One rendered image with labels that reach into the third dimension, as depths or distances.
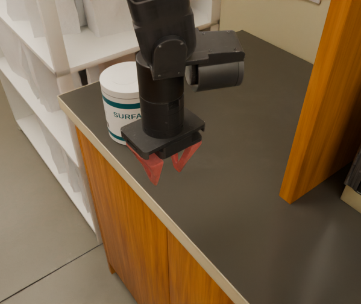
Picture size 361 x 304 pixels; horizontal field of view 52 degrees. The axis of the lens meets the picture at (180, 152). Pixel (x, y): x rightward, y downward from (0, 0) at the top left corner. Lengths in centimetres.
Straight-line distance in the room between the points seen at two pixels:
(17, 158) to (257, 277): 194
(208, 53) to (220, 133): 49
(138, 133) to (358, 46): 35
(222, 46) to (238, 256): 38
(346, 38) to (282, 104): 48
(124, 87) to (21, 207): 142
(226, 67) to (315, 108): 22
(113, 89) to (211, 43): 38
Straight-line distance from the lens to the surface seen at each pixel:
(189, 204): 74
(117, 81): 81
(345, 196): 80
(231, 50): 45
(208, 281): 81
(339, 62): 60
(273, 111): 100
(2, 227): 207
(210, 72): 45
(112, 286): 174
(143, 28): 37
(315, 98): 62
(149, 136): 50
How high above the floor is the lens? 151
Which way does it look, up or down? 42 degrees down
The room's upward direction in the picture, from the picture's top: straight up
